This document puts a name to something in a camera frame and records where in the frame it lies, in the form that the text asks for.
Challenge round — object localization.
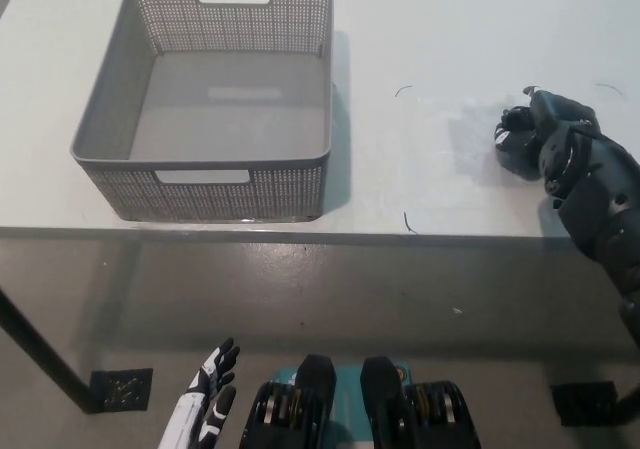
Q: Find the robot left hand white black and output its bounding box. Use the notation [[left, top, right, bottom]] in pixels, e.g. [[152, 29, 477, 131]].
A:
[[157, 337, 241, 449]]

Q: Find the grey perforated plastic basket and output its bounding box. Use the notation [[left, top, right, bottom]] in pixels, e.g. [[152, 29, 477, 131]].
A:
[[69, 0, 335, 223]]

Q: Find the robot right hand white black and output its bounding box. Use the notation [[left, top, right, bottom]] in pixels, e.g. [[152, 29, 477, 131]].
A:
[[502, 86, 600, 146]]

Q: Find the black floor mounting plate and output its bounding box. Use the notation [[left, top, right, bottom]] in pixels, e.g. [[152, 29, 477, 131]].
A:
[[549, 380, 619, 426], [90, 367, 154, 411]]

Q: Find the transparent plastic sheet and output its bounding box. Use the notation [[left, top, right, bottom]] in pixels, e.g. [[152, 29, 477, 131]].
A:
[[412, 93, 640, 210]]

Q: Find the black metal table leg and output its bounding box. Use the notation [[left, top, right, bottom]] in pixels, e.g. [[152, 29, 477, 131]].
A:
[[0, 283, 101, 415]]

